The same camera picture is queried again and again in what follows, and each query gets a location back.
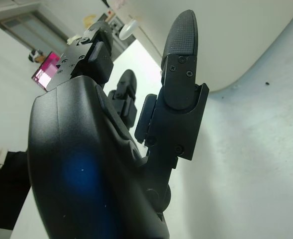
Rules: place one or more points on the cream white two-slot toaster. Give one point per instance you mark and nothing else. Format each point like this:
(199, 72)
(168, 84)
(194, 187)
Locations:
(235, 37)

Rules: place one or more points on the white toaster lever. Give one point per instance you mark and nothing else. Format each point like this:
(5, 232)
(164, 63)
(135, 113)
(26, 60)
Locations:
(127, 30)

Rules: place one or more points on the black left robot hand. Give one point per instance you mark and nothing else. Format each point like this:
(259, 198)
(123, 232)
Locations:
(86, 161)

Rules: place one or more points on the pink lit screen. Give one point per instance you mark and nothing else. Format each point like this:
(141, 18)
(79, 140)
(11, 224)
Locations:
(45, 74)

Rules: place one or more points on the person in beige and black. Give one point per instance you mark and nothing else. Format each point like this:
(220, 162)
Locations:
(7, 186)

